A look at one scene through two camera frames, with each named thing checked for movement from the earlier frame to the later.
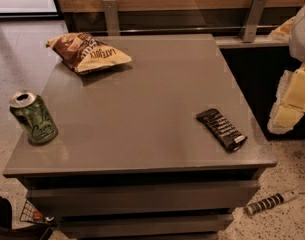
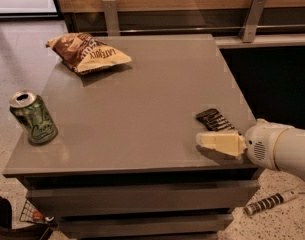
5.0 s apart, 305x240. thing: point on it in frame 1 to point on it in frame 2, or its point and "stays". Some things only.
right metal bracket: [249, 27] stays
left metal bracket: [112, 17] stays
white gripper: [302, 37] to [260, 144]
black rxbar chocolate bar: [229, 138] stays
